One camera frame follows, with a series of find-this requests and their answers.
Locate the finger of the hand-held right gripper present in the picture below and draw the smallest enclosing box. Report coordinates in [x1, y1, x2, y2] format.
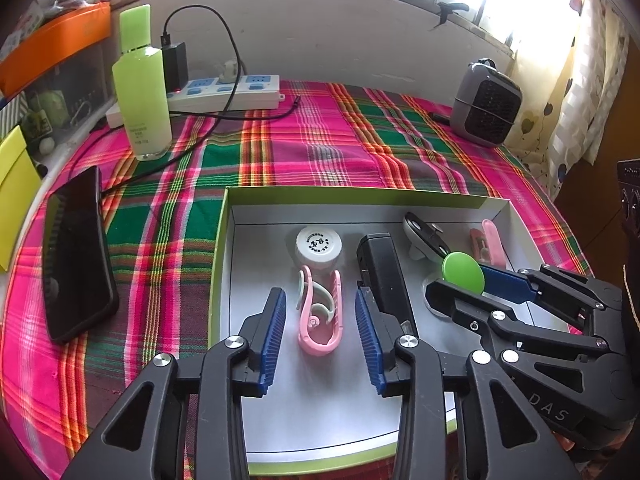
[482, 262, 623, 331]
[425, 280, 616, 361]

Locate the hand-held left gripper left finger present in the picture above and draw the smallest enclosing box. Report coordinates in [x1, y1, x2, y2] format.
[60, 287, 288, 480]

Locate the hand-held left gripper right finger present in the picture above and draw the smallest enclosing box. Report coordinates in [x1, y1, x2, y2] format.
[354, 290, 576, 480]

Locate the green mushroom suction hook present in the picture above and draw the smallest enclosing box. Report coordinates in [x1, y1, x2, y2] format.
[421, 251, 486, 321]

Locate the pink clip with white jaws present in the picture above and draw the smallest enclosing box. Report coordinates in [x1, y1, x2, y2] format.
[298, 267, 343, 358]

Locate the black flashlight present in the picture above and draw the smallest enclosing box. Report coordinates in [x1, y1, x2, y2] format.
[356, 232, 418, 336]

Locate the black white small device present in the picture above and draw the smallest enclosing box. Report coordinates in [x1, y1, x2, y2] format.
[402, 212, 453, 261]

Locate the green cardboard box tray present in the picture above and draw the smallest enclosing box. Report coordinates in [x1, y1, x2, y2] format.
[209, 186, 591, 478]

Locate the white bottle cap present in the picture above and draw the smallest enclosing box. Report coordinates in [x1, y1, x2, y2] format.
[295, 227, 343, 273]

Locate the grey space heater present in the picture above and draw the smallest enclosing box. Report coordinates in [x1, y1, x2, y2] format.
[450, 58, 523, 148]

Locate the heart patterned curtain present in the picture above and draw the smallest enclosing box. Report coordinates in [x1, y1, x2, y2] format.
[510, 0, 631, 201]

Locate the black smartphone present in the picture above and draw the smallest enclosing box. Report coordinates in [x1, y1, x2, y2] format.
[42, 165, 120, 343]

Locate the white power strip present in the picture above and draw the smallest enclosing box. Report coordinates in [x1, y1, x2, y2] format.
[106, 74, 287, 128]

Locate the green lotion bottle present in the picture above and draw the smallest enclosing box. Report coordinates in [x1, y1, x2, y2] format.
[111, 4, 173, 162]

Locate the black windowsill clip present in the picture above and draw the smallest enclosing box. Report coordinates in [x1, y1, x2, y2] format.
[434, 2, 470, 28]

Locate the black charger adapter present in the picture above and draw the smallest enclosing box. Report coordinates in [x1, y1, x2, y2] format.
[159, 35, 190, 95]

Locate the yellow cardboard box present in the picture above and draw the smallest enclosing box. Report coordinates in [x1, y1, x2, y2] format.
[0, 125, 43, 273]

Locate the clear storage box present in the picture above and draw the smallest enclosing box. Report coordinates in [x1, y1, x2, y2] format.
[20, 40, 118, 146]

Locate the grey zigzag striped box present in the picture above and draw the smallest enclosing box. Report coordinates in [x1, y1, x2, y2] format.
[0, 95, 31, 136]

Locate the orange plastic lid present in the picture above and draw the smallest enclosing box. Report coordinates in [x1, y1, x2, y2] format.
[0, 1, 111, 98]

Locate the stack of paper cards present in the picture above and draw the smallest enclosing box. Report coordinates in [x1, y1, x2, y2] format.
[0, 0, 56, 61]

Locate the black charging cable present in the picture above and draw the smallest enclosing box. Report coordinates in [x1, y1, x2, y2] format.
[97, 5, 301, 196]

